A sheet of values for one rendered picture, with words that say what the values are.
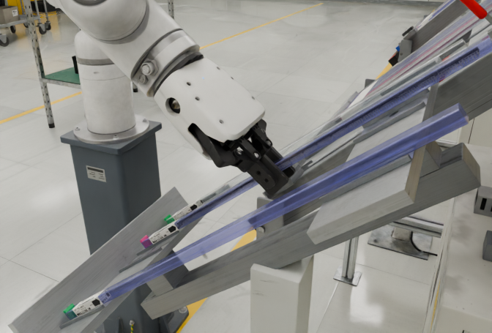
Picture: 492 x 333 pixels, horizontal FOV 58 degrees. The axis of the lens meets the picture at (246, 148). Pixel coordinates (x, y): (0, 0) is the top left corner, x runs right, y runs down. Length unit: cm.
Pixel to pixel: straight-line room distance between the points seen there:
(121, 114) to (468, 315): 84
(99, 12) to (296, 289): 35
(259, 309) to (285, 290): 5
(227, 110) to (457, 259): 58
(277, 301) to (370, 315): 113
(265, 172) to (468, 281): 49
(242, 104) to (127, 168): 68
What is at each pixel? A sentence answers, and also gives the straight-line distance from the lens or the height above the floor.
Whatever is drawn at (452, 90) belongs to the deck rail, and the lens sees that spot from 64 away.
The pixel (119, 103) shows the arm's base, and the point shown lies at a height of 79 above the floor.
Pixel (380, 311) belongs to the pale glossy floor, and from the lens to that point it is 168.
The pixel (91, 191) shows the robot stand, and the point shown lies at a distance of 124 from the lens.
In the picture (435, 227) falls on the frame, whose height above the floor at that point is 32.
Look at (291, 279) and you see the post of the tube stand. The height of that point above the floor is 81.
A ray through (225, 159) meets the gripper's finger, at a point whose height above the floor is 94.
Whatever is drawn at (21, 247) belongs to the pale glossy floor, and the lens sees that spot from 209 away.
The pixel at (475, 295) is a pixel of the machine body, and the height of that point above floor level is 62.
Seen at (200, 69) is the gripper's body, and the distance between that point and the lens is 51.
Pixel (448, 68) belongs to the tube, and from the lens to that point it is 43.
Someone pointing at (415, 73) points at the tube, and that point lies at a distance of 52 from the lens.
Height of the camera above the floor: 115
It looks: 25 degrees down
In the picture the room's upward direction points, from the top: straight up
